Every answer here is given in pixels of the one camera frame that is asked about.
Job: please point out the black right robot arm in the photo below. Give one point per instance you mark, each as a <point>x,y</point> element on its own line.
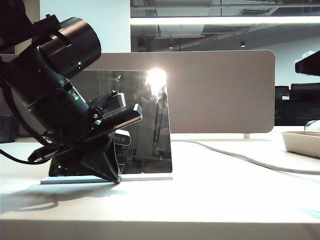
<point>310,65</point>

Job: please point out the small ceiling spot lamp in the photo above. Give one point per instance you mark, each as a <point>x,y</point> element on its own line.
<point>171,47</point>

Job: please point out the beige paper tray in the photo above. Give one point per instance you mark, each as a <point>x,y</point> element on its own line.
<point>300,145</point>

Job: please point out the red ceiling sign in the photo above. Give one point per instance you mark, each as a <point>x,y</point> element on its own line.
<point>208,40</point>

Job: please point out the white crumpled item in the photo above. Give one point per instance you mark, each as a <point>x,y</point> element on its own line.
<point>312,126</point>

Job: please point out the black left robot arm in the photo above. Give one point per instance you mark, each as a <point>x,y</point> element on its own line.
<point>70,42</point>

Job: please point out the dark cup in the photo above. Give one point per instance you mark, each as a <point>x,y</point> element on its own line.
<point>7,130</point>

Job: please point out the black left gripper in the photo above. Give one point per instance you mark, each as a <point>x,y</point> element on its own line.
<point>100,130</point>

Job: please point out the black hanging spot lamp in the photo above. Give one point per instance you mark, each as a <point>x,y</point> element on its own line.
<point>242,44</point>

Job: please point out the long ceiling light strip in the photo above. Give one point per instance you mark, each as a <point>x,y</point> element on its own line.
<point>225,20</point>

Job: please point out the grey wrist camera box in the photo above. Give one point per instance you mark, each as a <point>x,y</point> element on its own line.
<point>115,103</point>

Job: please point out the brown desk divider panel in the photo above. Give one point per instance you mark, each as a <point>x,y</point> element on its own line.
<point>225,95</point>

